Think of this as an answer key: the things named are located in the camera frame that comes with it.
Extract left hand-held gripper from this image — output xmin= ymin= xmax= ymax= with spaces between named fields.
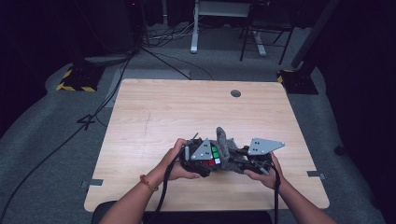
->
xmin=180 ymin=133 xmax=219 ymax=178

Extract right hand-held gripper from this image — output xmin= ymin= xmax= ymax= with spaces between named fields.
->
xmin=236 ymin=137 xmax=286 ymax=175

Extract colourful puzzle cube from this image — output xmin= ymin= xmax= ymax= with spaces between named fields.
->
xmin=202 ymin=144 xmax=222 ymax=168

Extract grey fluffy cloth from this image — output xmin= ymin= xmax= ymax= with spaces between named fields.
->
xmin=215 ymin=126 xmax=250 ymax=175

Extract person's left hand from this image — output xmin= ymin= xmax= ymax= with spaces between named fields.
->
xmin=148 ymin=138 xmax=202 ymax=188

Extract person's right hand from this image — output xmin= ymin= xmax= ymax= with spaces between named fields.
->
xmin=243 ymin=152 xmax=285 ymax=190

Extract person's dark clothing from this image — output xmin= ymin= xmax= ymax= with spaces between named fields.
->
xmin=91 ymin=200 xmax=275 ymax=224

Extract yellow-black striped stand base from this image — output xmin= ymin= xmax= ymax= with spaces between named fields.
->
xmin=55 ymin=63 xmax=106 ymax=92
xmin=276 ymin=68 xmax=319 ymax=95

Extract black chair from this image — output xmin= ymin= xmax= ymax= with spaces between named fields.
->
xmin=238 ymin=0 xmax=295 ymax=65

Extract dark stand with grey base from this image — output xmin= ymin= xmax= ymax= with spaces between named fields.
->
xmin=73 ymin=0 xmax=139 ymax=66

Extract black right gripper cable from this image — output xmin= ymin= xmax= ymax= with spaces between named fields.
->
xmin=269 ymin=162 xmax=281 ymax=224

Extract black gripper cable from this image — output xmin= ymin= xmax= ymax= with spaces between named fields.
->
xmin=153 ymin=146 xmax=188 ymax=224
xmin=269 ymin=162 xmax=281 ymax=224

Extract grey metal table bracket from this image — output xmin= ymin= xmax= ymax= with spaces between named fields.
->
xmin=306 ymin=170 xmax=328 ymax=181
xmin=81 ymin=178 xmax=105 ymax=189

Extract red bead bracelet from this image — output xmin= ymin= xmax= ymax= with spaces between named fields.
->
xmin=139 ymin=174 xmax=160 ymax=192

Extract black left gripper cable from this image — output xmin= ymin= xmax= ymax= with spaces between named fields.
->
xmin=153 ymin=146 xmax=188 ymax=224

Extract thin black floor cable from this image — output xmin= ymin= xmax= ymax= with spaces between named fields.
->
xmin=139 ymin=46 xmax=216 ymax=81

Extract long black floor cable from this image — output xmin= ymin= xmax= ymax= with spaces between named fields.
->
xmin=0 ymin=52 xmax=134 ymax=223

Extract white desk frame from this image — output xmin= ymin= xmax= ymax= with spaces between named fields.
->
xmin=190 ymin=0 xmax=268 ymax=57

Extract bundle of floor cables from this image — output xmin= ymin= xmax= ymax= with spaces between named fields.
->
xmin=145 ymin=22 xmax=194 ymax=49

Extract grey metal post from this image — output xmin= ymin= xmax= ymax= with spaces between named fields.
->
xmin=290 ymin=0 xmax=342 ymax=69

